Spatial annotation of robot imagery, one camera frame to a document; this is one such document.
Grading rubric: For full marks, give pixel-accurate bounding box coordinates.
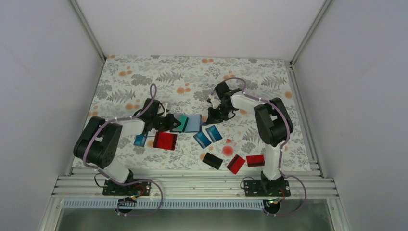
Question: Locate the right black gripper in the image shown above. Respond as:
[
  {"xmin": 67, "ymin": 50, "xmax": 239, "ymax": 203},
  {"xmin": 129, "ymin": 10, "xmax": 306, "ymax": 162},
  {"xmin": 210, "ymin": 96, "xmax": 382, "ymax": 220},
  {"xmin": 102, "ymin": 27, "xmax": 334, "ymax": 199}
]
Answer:
[{"xmin": 207, "ymin": 103, "xmax": 233, "ymax": 125}]

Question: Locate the teal card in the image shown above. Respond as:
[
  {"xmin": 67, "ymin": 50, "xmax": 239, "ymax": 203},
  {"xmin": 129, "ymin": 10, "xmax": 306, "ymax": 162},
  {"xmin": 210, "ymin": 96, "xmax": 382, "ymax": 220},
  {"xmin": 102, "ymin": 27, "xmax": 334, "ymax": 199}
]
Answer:
[{"xmin": 176, "ymin": 114, "xmax": 189, "ymax": 132}]

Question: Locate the dark blue card holder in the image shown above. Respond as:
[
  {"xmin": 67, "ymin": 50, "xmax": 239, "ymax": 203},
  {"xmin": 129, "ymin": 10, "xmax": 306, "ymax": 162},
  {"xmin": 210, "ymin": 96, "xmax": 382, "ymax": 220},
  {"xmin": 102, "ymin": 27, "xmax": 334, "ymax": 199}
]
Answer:
[{"xmin": 170, "ymin": 114, "xmax": 203, "ymax": 133}]

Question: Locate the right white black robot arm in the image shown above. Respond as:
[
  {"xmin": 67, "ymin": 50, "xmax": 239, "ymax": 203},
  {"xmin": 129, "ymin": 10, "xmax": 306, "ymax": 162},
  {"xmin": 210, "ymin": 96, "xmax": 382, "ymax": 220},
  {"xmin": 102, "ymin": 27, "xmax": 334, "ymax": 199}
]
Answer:
[{"xmin": 206, "ymin": 81, "xmax": 293, "ymax": 196}]

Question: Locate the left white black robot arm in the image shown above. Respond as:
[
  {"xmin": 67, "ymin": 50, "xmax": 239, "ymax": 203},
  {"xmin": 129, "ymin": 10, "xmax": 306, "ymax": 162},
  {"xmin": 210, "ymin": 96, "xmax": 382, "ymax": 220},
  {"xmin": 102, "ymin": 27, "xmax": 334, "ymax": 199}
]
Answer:
[{"xmin": 73, "ymin": 98, "xmax": 181, "ymax": 195}]

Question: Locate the red card upper stack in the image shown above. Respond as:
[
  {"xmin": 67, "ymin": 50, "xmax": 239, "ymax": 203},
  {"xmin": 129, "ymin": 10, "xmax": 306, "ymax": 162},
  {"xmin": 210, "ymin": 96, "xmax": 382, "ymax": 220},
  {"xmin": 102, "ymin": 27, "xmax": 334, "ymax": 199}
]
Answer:
[{"xmin": 153, "ymin": 132, "xmax": 165, "ymax": 149}]

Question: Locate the red card overlapping stack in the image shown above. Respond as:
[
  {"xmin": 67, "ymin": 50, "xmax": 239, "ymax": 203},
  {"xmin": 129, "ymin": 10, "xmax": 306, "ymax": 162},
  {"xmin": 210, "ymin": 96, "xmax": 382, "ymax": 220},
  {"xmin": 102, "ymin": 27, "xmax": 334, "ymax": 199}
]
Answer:
[{"xmin": 163, "ymin": 133, "xmax": 178, "ymax": 150}]

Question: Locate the blue card centre right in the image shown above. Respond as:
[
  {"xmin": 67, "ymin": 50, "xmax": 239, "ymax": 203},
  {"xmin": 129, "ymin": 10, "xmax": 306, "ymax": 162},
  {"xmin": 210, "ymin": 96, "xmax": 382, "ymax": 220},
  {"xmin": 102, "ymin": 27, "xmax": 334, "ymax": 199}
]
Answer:
[{"xmin": 205, "ymin": 125, "xmax": 222, "ymax": 142}]

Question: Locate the blue card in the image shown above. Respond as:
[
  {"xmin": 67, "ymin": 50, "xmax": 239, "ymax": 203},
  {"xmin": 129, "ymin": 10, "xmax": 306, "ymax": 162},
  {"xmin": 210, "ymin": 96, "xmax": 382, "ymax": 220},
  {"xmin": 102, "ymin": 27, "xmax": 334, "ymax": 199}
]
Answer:
[
  {"xmin": 205, "ymin": 125, "xmax": 222, "ymax": 142},
  {"xmin": 193, "ymin": 132, "xmax": 211, "ymax": 149},
  {"xmin": 134, "ymin": 134, "xmax": 148, "ymax": 147}
]

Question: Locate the blue card far left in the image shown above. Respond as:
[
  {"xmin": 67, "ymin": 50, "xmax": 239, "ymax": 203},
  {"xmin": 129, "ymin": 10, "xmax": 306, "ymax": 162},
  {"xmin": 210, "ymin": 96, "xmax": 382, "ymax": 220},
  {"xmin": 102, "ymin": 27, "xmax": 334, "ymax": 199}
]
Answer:
[{"xmin": 134, "ymin": 134, "xmax": 148, "ymax": 147}]

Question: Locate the white card red circle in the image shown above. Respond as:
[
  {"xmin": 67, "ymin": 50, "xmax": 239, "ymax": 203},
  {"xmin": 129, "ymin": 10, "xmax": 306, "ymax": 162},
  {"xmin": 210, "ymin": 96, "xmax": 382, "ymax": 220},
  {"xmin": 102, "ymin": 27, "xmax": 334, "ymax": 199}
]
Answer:
[{"xmin": 222, "ymin": 139, "xmax": 236, "ymax": 157}]

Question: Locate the black card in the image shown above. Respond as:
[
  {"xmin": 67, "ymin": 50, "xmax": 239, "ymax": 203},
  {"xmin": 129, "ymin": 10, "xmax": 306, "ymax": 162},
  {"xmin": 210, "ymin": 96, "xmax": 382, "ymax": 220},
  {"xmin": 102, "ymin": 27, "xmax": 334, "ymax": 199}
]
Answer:
[{"xmin": 202, "ymin": 153, "xmax": 223, "ymax": 170}]

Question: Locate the red card tilted right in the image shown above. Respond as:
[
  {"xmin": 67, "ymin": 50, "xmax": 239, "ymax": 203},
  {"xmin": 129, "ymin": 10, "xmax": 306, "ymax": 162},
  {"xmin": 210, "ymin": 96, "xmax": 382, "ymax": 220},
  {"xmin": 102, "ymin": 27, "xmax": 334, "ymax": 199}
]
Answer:
[{"xmin": 227, "ymin": 154, "xmax": 246, "ymax": 175}]

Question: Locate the red card far right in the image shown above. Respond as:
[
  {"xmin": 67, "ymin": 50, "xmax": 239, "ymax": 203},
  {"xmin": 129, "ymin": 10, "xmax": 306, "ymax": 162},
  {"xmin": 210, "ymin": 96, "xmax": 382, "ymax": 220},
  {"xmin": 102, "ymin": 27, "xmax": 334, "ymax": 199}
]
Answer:
[{"xmin": 246, "ymin": 154, "xmax": 265, "ymax": 167}]

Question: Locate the floral patterned table mat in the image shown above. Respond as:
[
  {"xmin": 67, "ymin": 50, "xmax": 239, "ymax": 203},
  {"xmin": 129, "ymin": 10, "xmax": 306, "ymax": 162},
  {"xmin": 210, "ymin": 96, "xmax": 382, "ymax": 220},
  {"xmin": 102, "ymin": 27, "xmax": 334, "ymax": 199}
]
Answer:
[{"xmin": 89, "ymin": 55, "xmax": 311, "ymax": 172}]

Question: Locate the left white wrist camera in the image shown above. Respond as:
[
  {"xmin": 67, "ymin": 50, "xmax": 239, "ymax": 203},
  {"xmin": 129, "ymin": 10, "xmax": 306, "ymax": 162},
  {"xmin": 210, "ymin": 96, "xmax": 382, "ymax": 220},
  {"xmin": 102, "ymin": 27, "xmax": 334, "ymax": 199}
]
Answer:
[{"xmin": 161, "ymin": 103, "xmax": 169, "ymax": 116}]

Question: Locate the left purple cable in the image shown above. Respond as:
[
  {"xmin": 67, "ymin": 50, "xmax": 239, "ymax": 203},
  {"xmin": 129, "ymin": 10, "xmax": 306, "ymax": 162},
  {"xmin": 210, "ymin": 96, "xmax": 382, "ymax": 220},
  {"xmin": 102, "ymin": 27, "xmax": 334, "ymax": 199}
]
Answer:
[{"xmin": 82, "ymin": 83, "xmax": 165, "ymax": 218}]

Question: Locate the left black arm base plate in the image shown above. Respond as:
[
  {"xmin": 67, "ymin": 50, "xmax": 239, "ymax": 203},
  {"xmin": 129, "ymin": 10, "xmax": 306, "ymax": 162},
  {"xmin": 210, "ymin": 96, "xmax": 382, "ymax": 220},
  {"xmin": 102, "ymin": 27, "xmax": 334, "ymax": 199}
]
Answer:
[{"xmin": 102, "ymin": 180, "xmax": 151, "ymax": 196}]

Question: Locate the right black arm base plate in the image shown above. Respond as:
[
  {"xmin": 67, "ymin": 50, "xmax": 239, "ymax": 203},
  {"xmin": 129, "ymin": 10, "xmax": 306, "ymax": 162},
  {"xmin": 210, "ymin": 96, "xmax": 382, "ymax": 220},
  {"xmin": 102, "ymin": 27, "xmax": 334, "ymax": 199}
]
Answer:
[{"xmin": 243, "ymin": 180, "xmax": 291, "ymax": 197}]

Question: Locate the aluminium front rail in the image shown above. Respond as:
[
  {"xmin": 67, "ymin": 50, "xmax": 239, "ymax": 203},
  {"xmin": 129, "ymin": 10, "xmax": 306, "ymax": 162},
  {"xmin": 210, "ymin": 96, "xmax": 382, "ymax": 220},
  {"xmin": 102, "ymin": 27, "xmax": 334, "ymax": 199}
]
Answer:
[{"xmin": 52, "ymin": 174, "xmax": 339, "ymax": 199}]

